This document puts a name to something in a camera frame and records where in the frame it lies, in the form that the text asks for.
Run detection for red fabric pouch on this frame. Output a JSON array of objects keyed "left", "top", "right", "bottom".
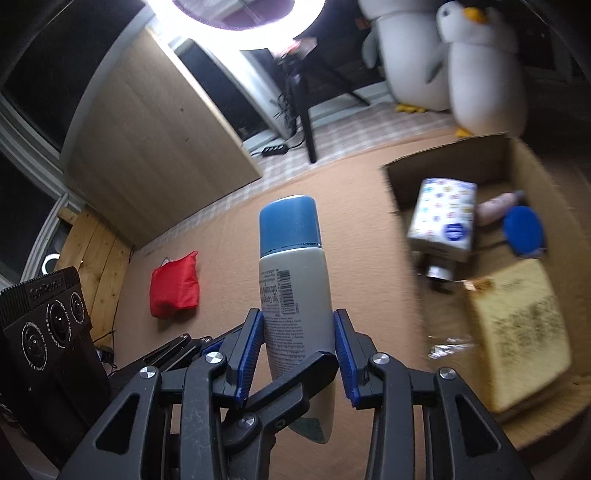
[{"left": 149, "top": 251, "right": 200, "bottom": 319}]

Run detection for white patterned tissue pack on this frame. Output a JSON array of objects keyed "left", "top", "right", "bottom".
[{"left": 407, "top": 178, "right": 478, "bottom": 263}]

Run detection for blue round cream jar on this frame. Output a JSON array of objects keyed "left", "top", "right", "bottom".
[{"left": 502, "top": 206, "right": 545, "bottom": 258}]

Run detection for small pink bottle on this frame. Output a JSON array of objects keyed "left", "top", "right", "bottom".
[{"left": 475, "top": 190, "right": 526, "bottom": 227}]

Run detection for packaged toast bread loaf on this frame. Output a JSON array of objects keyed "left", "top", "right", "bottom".
[{"left": 463, "top": 259, "right": 572, "bottom": 414}]

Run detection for small silver tube package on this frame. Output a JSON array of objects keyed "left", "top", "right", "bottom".
[{"left": 426, "top": 254, "right": 457, "bottom": 282}]

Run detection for white ring light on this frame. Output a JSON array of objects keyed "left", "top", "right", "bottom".
[{"left": 147, "top": 1, "right": 325, "bottom": 50}]

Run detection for large penguin plush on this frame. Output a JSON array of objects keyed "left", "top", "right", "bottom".
[{"left": 359, "top": 0, "right": 450, "bottom": 113}]

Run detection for pine wood headboard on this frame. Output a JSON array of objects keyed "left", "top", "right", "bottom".
[{"left": 57, "top": 207, "right": 132, "bottom": 347}]

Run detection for light wood cabinet panel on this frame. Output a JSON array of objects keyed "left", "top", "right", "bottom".
[{"left": 65, "top": 29, "right": 262, "bottom": 247}]

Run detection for small penguin plush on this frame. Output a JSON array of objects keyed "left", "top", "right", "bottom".
[{"left": 425, "top": 1, "right": 528, "bottom": 137}]

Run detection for white blue lotion bottle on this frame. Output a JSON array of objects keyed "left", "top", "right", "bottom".
[{"left": 257, "top": 194, "right": 338, "bottom": 445}]

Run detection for black power strip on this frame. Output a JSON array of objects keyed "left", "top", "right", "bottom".
[{"left": 260, "top": 143, "right": 290, "bottom": 157}]

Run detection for brown cardboard box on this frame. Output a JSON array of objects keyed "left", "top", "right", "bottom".
[{"left": 385, "top": 135, "right": 590, "bottom": 449}]

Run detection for black camera module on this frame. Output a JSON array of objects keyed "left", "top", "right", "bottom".
[{"left": 1, "top": 267, "right": 90, "bottom": 396}]

